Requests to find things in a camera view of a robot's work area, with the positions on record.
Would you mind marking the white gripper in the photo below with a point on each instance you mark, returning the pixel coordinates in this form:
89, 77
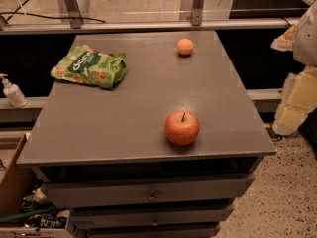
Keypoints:
307, 39

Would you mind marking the small orange fruit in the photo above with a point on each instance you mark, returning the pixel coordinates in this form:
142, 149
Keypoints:
185, 47

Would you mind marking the red apple with stem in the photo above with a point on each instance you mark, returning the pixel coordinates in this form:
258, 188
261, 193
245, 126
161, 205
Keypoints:
182, 127

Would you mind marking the grey drawer cabinet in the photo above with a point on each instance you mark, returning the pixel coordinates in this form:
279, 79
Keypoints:
104, 154

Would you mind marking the green snack bag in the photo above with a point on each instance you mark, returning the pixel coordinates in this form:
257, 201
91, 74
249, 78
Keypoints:
84, 65

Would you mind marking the white pump bottle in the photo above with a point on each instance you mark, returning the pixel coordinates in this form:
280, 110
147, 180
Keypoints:
13, 92

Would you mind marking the cardboard box with clutter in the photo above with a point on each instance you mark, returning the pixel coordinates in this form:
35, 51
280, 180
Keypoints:
15, 184

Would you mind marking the metal rail frame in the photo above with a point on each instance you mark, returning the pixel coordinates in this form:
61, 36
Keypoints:
106, 16

